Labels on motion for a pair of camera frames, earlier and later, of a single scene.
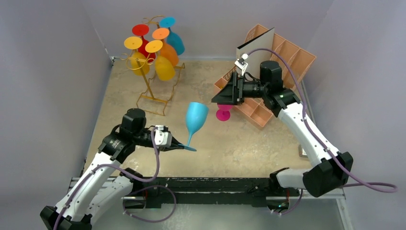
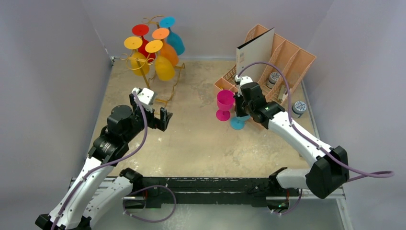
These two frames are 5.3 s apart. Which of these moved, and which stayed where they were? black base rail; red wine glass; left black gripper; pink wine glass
Moved: left black gripper
Stayed: red wine glass; pink wine glass; black base rail
